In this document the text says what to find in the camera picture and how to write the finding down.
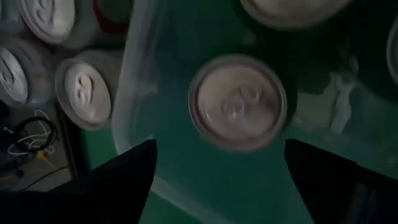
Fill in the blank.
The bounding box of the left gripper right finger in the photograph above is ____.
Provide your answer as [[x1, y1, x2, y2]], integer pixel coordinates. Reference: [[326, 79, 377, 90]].
[[284, 138, 385, 195]]

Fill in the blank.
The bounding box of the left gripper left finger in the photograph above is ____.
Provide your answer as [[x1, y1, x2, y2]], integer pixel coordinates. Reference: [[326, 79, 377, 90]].
[[50, 139, 158, 195]]

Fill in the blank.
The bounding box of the silver and blue soda can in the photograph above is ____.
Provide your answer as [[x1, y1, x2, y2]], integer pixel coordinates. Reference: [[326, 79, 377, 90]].
[[55, 49, 125, 132], [0, 32, 57, 108]]

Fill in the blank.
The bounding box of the clear plastic bin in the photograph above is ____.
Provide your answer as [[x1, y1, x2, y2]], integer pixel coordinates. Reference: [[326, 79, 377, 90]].
[[111, 0, 398, 224]]

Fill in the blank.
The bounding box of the green Sprite soda can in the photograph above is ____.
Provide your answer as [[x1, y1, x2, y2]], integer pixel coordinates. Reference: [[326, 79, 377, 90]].
[[188, 53, 299, 154], [238, 0, 355, 91], [385, 15, 398, 88]]

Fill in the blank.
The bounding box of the silver Diet Coke can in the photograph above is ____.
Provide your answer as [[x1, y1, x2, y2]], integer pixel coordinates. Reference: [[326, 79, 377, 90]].
[[17, 0, 133, 50]]

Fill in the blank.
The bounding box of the black coiled cable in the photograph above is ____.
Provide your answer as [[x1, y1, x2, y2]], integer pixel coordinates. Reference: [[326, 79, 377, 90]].
[[14, 115, 58, 153]]

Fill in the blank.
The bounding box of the long black floor cable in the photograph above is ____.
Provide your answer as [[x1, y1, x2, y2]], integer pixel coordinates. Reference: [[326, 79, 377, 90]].
[[21, 166, 69, 192]]

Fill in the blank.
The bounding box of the yellow cable with plug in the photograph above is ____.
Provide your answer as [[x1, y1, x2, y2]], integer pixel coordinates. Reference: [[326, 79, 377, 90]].
[[35, 149, 57, 169]]

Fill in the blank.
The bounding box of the white floor cable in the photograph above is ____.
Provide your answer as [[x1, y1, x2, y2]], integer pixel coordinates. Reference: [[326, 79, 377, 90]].
[[6, 108, 57, 156]]

